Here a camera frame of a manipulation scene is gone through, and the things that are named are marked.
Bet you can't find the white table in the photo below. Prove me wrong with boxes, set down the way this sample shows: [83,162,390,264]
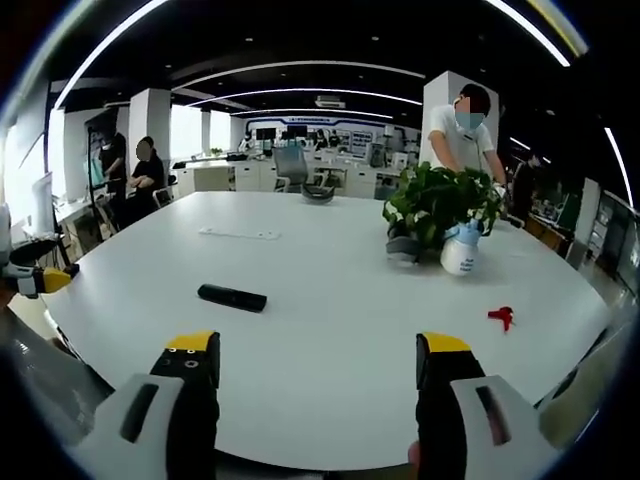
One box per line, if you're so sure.
[42,189,614,474]

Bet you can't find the green potted plant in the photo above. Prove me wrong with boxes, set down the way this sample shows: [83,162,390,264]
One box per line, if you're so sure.
[382,161,505,250]

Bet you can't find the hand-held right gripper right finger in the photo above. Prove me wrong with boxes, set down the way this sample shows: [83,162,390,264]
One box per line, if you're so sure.
[414,331,561,480]

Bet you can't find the black remote control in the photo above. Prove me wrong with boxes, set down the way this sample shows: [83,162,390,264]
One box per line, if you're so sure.
[196,283,269,314]

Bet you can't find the black chair backrest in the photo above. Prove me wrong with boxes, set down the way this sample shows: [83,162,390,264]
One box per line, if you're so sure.
[300,182,335,206]

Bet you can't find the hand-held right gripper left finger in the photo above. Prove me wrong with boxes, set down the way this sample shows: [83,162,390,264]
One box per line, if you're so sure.
[69,329,222,480]

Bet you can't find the grey office chair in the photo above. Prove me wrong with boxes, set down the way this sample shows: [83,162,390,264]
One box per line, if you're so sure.
[271,145,321,194]

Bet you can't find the white spray bottle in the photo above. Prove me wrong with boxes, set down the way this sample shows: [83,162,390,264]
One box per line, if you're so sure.
[439,220,483,277]

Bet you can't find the white cabinet row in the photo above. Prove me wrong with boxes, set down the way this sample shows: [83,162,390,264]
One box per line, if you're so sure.
[172,157,416,200]

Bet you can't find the grey plant pot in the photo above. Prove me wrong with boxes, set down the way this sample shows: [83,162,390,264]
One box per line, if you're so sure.
[385,227,422,265]

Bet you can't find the red plastic trigger piece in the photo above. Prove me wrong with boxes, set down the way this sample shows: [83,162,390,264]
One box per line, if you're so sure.
[487,305,516,333]

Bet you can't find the white flat strip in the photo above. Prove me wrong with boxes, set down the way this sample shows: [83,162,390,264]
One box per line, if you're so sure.
[198,226,282,241]

